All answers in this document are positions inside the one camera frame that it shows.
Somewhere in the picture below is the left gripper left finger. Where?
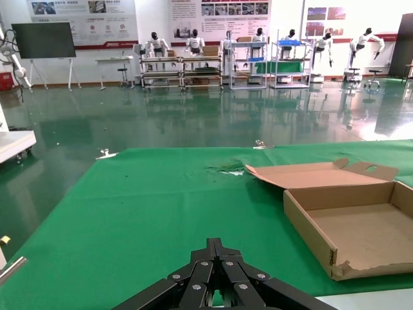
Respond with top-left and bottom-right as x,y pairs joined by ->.
111,238 -> 216,310

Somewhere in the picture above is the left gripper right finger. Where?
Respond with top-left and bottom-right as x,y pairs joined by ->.
215,238 -> 339,310

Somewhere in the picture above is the cardboard box with torn corner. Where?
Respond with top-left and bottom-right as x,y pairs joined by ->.
245,157 -> 413,282

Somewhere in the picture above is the red box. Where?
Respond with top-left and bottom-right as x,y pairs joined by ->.
0,71 -> 15,92

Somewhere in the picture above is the green table cloth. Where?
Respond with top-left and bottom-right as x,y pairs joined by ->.
0,138 -> 413,310

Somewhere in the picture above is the silver metal bar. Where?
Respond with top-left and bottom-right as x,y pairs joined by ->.
0,256 -> 28,287

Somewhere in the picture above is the green cloth on rack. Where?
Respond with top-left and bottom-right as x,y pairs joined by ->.
254,61 -> 304,76

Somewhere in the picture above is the white shelf rack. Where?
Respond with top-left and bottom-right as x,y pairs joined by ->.
270,40 -> 312,90
228,41 -> 268,90

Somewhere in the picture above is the white wheeled cart table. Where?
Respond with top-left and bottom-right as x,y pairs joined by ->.
0,130 -> 37,164

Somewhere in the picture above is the small white desk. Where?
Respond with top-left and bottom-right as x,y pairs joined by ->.
95,55 -> 136,92

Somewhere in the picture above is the white humanoid robot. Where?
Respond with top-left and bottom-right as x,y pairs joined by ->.
185,28 -> 207,54
311,31 -> 334,84
221,30 -> 238,70
143,31 -> 171,59
280,28 -> 301,61
343,28 -> 387,83
251,28 -> 268,59

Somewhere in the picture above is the black stool with chrome base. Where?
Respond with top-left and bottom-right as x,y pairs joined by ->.
363,69 -> 385,95

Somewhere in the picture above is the black display on white stand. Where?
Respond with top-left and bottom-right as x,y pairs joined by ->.
11,21 -> 82,90

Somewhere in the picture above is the dark door panel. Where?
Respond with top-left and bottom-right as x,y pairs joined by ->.
388,13 -> 413,78

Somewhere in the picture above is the pipe frame workbench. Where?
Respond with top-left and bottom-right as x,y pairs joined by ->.
139,55 -> 184,92
181,54 -> 225,92

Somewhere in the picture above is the wall poster with photos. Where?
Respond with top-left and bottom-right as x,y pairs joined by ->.
170,0 -> 272,48

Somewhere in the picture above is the wide wall poster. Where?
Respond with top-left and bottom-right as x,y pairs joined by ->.
27,0 -> 139,50

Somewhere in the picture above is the wall photo panel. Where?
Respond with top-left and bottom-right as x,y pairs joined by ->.
305,6 -> 348,37

